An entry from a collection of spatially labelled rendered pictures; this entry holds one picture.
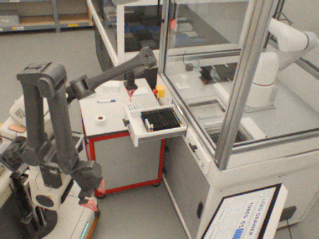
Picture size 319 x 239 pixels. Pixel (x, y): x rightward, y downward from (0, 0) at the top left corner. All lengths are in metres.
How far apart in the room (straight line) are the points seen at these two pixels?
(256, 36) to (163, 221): 1.71
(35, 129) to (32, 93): 0.16
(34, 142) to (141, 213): 1.50
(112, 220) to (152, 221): 0.32
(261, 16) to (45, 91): 0.77
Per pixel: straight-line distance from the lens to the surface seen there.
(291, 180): 2.10
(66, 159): 1.17
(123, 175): 2.40
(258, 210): 1.23
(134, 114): 2.00
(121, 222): 2.47
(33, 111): 1.09
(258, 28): 1.18
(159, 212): 2.53
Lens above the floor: 2.09
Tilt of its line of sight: 39 degrees down
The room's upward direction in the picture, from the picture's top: 5 degrees clockwise
